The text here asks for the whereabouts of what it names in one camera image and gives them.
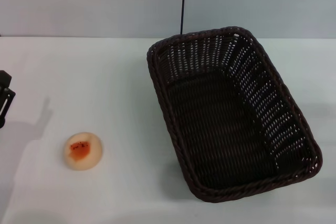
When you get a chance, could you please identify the round bun with red jam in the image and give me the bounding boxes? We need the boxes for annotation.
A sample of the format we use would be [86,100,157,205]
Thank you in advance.
[64,131,103,172]

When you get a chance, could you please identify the dark brown wicker basket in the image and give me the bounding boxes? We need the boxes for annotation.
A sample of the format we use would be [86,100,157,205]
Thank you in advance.
[146,26,323,204]

